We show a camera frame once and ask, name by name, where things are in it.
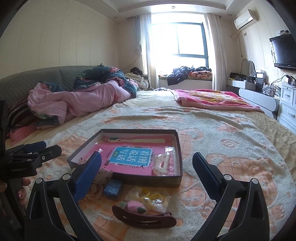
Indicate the pink quilt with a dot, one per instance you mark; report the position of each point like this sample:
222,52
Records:
92,97

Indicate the dark jacket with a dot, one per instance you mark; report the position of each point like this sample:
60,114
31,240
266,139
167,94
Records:
178,75

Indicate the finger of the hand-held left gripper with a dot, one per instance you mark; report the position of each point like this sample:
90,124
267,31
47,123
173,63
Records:
32,146
49,153

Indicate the dark floral quilt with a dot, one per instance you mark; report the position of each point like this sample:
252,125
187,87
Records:
97,74

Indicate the pink strawberry hair clip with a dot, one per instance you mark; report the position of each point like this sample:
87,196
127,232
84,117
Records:
133,206

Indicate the orange patterned blanket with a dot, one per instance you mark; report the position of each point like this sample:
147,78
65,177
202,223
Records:
201,74

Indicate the window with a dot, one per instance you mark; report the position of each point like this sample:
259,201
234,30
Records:
185,39

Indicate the small blue box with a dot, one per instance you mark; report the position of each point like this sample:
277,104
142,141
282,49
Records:
112,189

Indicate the floral scrunchie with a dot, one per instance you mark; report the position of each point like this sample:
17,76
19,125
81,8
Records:
104,177

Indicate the sheer white curtain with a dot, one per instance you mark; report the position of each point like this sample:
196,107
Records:
145,46

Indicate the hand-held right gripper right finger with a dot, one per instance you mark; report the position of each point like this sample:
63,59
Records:
205,171

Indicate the cream curtain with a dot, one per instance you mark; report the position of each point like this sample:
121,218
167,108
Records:
216,46

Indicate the striped pillow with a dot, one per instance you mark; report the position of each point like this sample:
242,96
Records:
20,113

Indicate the pink book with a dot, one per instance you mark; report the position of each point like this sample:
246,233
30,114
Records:
129,166

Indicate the grey green headboard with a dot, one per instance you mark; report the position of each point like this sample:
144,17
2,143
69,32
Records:
34,78

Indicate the brown hair clip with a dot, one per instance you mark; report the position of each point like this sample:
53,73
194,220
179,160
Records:
138,221

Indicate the person's left hand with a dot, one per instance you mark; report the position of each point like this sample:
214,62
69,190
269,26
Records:
23,182

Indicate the white air conditioner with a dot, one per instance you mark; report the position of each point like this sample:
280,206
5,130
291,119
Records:
246,19

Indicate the black cloth bundle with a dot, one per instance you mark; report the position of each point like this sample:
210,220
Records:
136,71

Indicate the white table mirror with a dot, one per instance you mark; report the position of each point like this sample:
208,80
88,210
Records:
251,67

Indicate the white drawer dresser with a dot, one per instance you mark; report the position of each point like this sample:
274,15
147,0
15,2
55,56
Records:
288,102

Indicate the pink printed blanket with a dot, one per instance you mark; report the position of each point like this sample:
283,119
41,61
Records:
208,98

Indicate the black television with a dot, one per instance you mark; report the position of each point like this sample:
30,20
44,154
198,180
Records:
284,51

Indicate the white grey desk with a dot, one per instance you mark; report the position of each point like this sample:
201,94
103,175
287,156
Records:
259,98

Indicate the dark cardboard box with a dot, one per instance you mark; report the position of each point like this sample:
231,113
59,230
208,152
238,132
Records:
161,182

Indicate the white hair claw clip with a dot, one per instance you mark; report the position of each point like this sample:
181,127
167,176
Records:
161,163

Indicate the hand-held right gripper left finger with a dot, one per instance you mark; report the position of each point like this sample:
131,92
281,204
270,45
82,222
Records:
89,173

